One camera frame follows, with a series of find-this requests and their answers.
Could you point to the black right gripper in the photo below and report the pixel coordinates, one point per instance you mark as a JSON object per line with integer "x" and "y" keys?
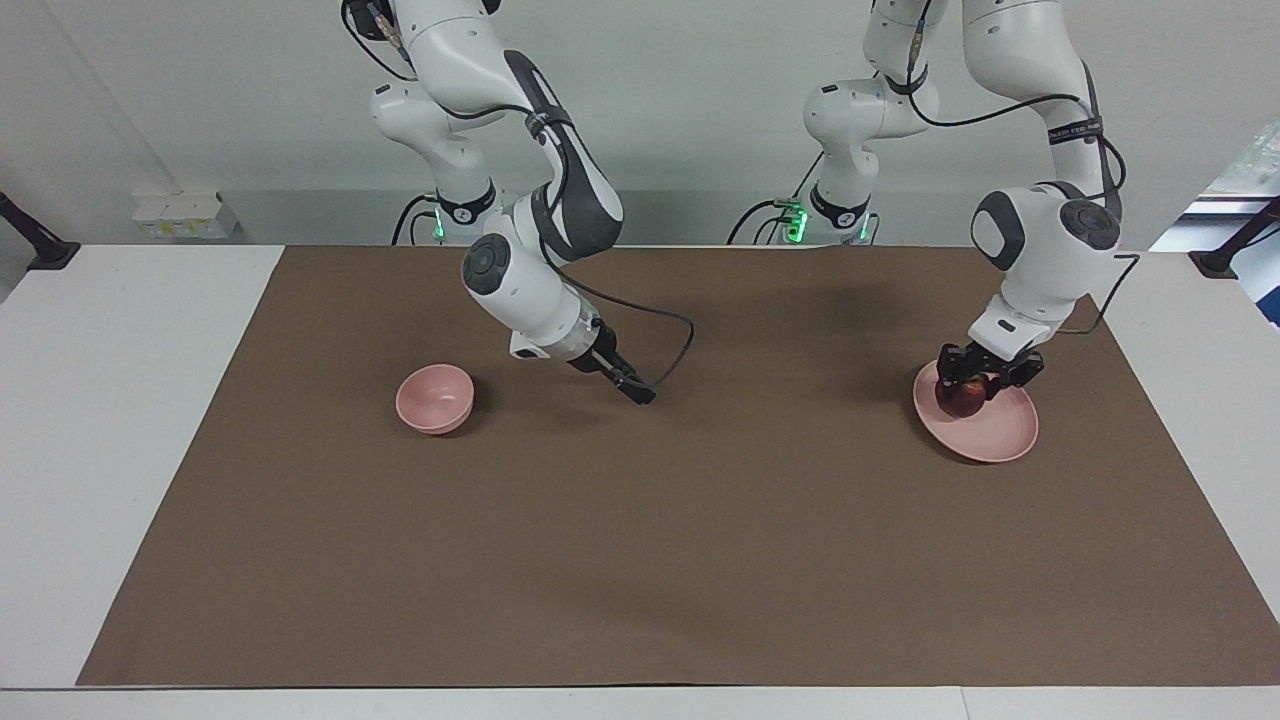
{"x": 598, "y": 355}

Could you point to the pink plate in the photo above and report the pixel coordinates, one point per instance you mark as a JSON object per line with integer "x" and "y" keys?
{"x": 1000, "y": 430}

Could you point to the pink bowl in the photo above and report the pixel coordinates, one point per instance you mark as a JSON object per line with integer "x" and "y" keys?
{"x": 435, "y": 400}

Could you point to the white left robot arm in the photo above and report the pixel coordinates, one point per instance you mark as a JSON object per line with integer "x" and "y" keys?
{"x": 1040, "y": 240}

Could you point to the white box on table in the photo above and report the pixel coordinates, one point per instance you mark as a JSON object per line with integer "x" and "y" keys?
{"x": 185, "y": 215}

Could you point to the brown table mat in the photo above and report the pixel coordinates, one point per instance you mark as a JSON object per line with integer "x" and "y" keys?
{"x": 640, "y": 520}

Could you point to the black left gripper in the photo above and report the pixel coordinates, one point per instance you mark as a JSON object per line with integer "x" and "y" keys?
{"x": 990, "y": 360}

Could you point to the black clamp stand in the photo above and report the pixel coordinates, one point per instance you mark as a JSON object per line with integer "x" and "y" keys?
{"x": 45, "y": 252}
{"x": 1225, "y": 260}

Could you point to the dark red apple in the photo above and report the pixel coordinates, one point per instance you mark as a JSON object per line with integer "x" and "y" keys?
{"x": 962, "y": 400}

